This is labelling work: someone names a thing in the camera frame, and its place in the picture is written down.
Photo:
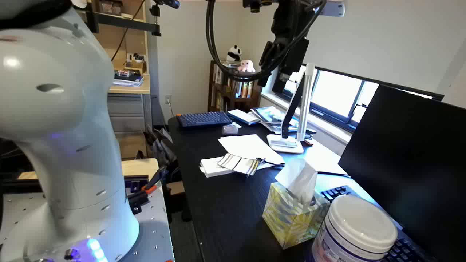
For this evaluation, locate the white upright pole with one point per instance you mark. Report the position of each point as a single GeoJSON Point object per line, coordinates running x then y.
{"type": "Point", "coordinates": [306, 103]}

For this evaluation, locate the striped paper sheet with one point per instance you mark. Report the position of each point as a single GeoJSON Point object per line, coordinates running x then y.
{"type": "Point", "coordinates": [241, 163]}

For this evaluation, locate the small white box device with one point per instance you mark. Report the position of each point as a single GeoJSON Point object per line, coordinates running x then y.
{"type": "Point", "coordinates": [231, 128]}

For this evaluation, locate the black keyboard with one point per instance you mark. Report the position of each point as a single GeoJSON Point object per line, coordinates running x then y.
{"type": "Point", "coordinates": [403, 249]}

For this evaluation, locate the dark wooden bookshelf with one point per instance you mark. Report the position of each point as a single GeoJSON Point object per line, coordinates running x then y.
{"type": "Point", "coordinates": [228, 95]}

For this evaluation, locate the white moulded stand base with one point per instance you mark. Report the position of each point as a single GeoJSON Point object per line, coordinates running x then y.
{"type": "Point", "coordinates": [286, 144]}

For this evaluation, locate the black computer monitor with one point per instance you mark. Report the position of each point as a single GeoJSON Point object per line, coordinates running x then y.
{"type": "Point", "coordinates": [413, 165]}

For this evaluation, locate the white wall outlet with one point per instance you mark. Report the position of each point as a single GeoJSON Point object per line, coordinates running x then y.
{"type": "Point", "coordinates": [168, 99]}

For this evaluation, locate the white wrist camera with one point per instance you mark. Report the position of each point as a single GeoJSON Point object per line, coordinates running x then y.
{"type": "Point", "coordinates": [336, 7]}

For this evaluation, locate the white perforated robot table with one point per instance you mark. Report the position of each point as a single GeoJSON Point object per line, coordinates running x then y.
{"type": "Point", "coordinates": [155, 233]}

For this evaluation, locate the white printed text paper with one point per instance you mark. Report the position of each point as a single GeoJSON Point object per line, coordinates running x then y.
{"type": "Point", "coordinates": [250, 147]}

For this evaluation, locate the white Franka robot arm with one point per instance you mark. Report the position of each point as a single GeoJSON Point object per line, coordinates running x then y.
{"type": "Point", "coordinates": [59, 146]}

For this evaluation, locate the white notepad paper stack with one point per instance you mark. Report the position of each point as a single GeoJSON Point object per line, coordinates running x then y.
{"type": "Point", "coordinates": [212, 167]}

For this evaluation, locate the light wooden board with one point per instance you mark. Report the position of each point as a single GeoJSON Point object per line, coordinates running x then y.
{"type": "Point", "coordinates": [140, 167]}

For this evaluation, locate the pink plush toy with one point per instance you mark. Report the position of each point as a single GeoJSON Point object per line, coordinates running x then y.
{"type": "Point", "coordinates": [247, 66]}

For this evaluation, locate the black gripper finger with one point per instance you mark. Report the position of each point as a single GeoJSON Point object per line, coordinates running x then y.
{"type": "Point", "coordinates": [269, 55]}
{"type": "Point", "coordinates": [295, 55]}

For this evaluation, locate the white paper under monitor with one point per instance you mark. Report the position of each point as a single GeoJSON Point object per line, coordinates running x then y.
{"type": "Point", "coordinates": [322, 160]}

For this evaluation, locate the white booklet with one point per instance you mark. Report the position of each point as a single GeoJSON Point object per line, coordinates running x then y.
{"type": "Point", "coordinates": [242, 117]}

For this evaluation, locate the panda plush toy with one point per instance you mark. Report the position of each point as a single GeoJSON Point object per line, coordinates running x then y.
{"type": "Point", "coordinates": [234, 54]}

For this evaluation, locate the stack of magazines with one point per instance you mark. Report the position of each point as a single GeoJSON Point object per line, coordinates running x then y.
{"type": "Point", "coordinates": [271, 118]}

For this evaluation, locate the black framed window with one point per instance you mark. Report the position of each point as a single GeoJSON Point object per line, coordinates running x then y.
{"type": "Point", "coordinates": [340, 95]}

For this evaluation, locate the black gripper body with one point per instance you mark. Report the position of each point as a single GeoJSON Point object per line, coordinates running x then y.
{"type": "Point", "coordinates": [290, 19]}

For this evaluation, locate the books on wooden shelf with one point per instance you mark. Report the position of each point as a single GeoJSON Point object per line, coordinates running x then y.
{"type": "Point", "coordinates": [127, 76]}

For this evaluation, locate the white tissue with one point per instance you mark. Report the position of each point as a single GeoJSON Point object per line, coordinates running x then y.
{"type": "Point", "coordinates": [299, 178]}

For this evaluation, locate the white lidded plastic jar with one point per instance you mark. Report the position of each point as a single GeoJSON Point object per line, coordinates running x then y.
{"type": "Point", "coordinates": [352, 233]}

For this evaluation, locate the yellow patterned tissue box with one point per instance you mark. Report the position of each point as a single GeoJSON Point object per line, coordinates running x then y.
{"type": "Point", "coordinates": [289, 218]}

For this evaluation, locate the black slanted rod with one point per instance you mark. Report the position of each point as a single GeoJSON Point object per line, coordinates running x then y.
{"type": "Point", "coordinates": [290, 109]}

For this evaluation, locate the light wooden shelf unit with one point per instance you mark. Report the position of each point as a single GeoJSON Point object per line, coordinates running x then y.
{"type": "Point", "coordinates": [132, 48]}

